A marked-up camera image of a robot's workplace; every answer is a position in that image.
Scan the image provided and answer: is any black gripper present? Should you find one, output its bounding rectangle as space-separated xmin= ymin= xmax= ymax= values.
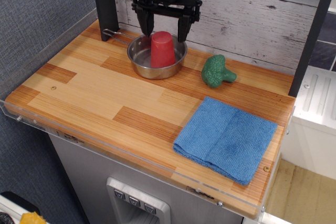
xmin=132 ymin=0 xmax=202 ymax=42

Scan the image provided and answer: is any red plastic cup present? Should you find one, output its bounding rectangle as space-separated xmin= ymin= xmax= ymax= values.
xmin=151 ymin=31 xmax=175 ymax=68

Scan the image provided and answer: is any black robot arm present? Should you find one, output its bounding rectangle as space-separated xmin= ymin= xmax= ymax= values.
xmin=132 ymin=0 xmax=203 ymax=42

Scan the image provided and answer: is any blue folded napkin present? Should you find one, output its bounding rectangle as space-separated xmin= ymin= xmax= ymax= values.
xmin=173 ymin=97 xmax=278 ymax=185

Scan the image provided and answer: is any green toy broccoli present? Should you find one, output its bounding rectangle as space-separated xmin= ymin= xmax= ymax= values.
xmin=201 ymin=55 xmax=237 ymax=88

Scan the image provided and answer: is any silver toy fridge cabinet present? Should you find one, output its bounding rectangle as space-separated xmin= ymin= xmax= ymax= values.
xmin=50 ymin=135 xmax=243 ymax=223

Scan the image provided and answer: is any white toy sink unit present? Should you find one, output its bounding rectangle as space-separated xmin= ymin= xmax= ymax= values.
xmin=281 ymin=67 xmax=335 ymax=179

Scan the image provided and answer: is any silver dispenser panel with buttons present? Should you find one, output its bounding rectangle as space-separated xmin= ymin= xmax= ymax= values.
xmin=106 ymin=177 xmax=171 ymax=223

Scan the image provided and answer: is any yellow black object at corner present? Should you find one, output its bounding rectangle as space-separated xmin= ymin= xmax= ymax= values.
xmin=1 ymin=212 xmax=47 ymax=224

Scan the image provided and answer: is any steel pot with handle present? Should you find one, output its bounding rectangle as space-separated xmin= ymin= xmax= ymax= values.
xmin=102 ymin=29 xmax=188 ymax=80

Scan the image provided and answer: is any black left frame post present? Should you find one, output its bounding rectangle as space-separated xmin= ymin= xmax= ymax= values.
xmin=95 ymin=0 xmax=119 ymax=41

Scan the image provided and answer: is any black frame post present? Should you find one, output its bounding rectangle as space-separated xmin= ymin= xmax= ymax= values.
xmin=95 ymin=0 xmax=119 ymax=41
xmin=288 ymin=0 xmax=332 ymax=98

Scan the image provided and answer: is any black right frame post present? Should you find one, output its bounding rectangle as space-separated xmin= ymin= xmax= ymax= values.
xmin=288 ymin=0 xmax=332 ymax=98

